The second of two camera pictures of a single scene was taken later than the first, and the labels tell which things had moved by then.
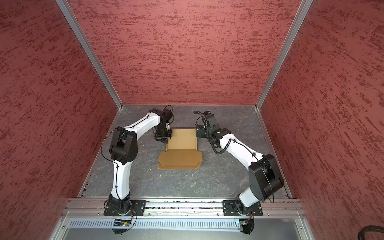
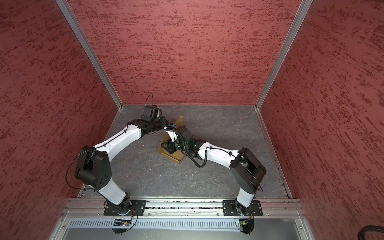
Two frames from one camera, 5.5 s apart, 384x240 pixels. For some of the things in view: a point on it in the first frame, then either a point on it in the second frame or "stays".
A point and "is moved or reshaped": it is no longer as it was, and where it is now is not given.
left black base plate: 125,207 stays
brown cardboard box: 181,151 is moved or reshaped
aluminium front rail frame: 93,209 stays
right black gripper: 199,130 to 170,145
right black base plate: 233,207 stays
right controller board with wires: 247,225 stays
